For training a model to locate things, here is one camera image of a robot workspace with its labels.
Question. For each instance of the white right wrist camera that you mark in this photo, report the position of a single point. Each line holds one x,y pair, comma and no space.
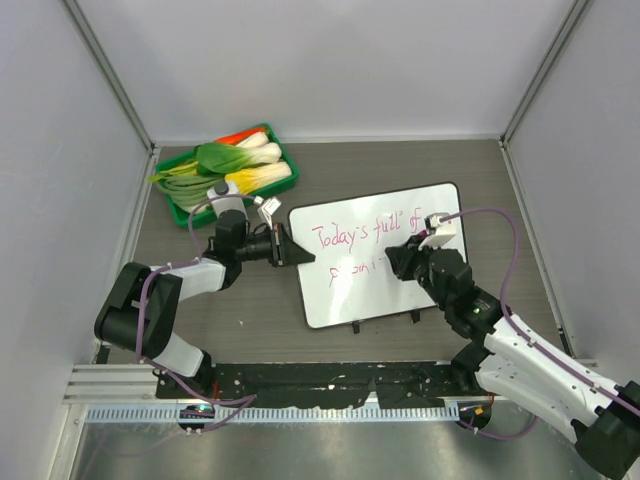
438,232

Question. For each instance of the orange carrot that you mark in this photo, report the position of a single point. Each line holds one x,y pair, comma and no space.
237,137

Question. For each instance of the green plastic tray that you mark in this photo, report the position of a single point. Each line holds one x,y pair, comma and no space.
185,164

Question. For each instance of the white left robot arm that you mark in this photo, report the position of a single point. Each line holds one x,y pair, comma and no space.
139,312

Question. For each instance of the white whiteboard black frame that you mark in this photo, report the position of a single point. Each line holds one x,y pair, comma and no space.
351,279

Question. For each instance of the white bok choy stalk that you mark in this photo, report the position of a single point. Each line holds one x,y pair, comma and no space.
255,140

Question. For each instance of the yellow white cabbage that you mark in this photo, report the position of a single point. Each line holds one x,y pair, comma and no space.
250,180

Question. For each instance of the slotted grey cable duct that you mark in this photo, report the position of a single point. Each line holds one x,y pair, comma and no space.
194,413

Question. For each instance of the green bok choy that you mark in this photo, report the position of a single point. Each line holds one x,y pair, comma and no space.
217,158

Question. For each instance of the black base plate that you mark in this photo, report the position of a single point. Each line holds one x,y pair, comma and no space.
327,385

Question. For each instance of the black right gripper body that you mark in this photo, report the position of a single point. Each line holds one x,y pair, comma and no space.
422,273

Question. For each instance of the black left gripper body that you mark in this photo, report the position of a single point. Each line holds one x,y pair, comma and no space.
261,247

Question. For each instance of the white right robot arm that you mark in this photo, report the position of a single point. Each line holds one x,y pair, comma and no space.
506,357

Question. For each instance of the white bottle grey cap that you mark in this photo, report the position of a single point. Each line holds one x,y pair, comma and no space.
225,196

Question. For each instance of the green long beans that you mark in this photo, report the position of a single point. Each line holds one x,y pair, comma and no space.
185,191

